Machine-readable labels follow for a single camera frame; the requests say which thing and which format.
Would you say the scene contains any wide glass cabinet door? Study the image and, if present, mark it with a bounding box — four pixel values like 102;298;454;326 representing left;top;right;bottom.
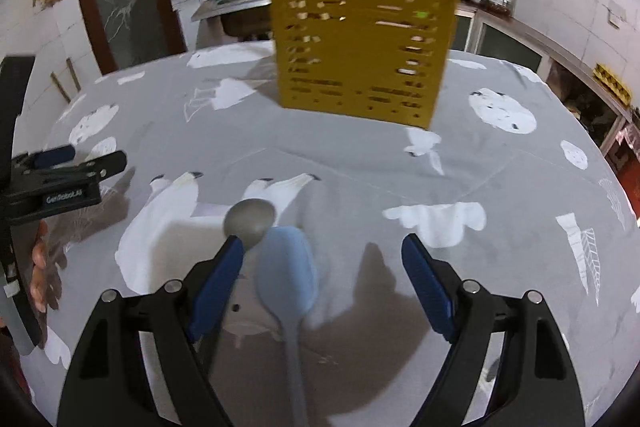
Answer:
475;19;547;74

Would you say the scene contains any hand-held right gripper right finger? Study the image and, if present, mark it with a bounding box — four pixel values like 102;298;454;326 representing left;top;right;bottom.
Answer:
401;233;586;427

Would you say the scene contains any narrow glass cabinet door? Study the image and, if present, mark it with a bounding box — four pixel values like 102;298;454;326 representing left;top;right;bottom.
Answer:
452;14;476;54

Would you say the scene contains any light blue silicone spoon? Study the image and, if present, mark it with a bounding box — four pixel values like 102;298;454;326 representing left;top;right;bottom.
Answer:
255;226;319;427

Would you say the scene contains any grey printed tablecloth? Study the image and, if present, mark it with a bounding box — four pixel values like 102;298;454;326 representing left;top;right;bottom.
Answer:
10;41;640;427

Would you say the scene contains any steel sink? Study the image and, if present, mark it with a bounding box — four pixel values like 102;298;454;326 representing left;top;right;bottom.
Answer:
190;0;273;24

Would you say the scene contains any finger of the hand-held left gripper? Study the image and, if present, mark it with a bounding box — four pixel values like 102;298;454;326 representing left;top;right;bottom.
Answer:
20;150;129;188
14;145;77;170

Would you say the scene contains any yellow egg tray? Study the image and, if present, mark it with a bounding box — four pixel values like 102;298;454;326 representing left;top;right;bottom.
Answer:
592;63;634;104

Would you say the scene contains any person's left hand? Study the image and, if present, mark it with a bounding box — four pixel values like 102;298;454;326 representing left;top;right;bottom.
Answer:
29;222;64;315

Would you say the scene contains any metal spoon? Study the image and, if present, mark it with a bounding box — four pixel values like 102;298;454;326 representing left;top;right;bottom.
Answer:
223;199;277;253

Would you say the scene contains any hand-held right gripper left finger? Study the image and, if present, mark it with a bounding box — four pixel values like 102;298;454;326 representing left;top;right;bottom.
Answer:
57;234;246;427

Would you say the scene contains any yellow perforated utensil holder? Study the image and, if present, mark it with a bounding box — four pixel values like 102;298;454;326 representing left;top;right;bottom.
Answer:
269;0;459;128

